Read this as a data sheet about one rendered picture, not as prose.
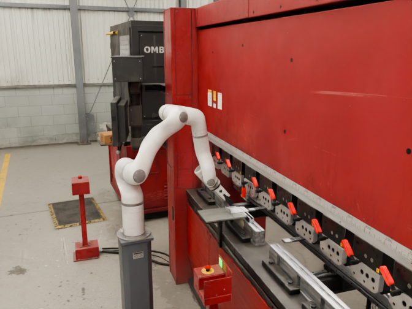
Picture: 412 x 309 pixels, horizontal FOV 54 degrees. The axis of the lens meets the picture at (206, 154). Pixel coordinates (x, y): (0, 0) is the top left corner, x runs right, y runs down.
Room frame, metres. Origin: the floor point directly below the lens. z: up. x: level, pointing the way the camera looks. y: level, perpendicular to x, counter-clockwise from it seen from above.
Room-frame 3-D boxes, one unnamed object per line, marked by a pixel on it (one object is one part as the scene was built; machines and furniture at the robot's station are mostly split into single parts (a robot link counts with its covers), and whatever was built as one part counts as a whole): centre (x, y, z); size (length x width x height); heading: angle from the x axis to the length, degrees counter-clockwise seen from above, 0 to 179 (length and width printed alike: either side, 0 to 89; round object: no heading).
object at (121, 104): (3.41, 0.72, 1.42); 0.45 x 0.12 x 0.36; 7
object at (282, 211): (1.88, -0.42, 1.26); 0.15 x 0.09 x 0.17; 18
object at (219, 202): (2.95, -0.07, 0.92); 0.50 x 0.06 x 0.10; 18
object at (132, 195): (2.12, 0.42, 1.30); 0.19 x 0.12 x 0.24; 34
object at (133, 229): (2.09, 0.40, 1.09); 0.19 x 0.19 x 0.18
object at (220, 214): (2.38, -0.10, 1.00); 0.26 x 0.18 x 0.01; 108
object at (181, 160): (3.41, -0.10, 1.15); 0.85 x 0.25 x 2.30; 108
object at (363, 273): (1.31, -0.60, 1.26); 0.15 x 0.09 x 0.17; 18
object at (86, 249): (3.69, 1.20, 0.41); 0.25 x 0.20 x 0.83; 108
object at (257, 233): (2.38, -0.26, 0.92); 0.39 x 0.06 x 0.10; 18
